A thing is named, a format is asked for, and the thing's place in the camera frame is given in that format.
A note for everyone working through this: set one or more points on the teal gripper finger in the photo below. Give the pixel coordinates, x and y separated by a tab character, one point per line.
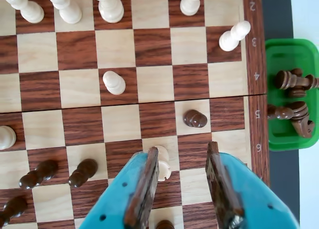
249	201
117	196

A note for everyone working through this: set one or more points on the small dark wooden chess piece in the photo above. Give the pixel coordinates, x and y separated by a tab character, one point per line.
297	93

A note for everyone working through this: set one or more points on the wooden folding chessboard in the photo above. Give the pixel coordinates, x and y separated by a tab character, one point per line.
154	47

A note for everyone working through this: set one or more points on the dark wooden knight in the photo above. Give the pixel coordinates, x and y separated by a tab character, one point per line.
302	124

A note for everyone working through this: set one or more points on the dark wooden pawn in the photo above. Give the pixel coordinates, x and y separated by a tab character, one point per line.
13	209
284	113
195	119
83	172
40	175

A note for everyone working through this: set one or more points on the dark grey mat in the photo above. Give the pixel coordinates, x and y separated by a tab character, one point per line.
277	14

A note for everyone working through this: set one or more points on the dark wooden bishop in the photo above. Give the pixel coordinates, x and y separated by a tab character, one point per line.
165	225

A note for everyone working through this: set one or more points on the green plastic tray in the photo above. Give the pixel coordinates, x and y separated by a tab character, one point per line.
286	52

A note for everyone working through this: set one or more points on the light wooden queen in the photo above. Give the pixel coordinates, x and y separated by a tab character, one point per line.
6	138

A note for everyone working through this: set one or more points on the light wooden pawn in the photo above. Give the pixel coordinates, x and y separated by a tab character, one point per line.
27	9
113	83
67	12
190	4
230	39

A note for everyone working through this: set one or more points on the dark wooden lying chess piece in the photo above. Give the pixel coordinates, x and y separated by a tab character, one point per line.
286	79

